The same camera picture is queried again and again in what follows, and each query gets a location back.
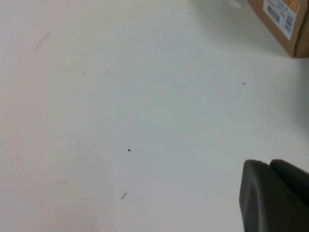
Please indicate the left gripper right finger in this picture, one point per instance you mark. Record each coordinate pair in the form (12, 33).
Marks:
(294, 181)

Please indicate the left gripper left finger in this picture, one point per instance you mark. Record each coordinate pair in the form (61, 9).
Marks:
(265, 205)

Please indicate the brown cardboard shoe box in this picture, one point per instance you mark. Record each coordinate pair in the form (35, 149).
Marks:
(277, 12)

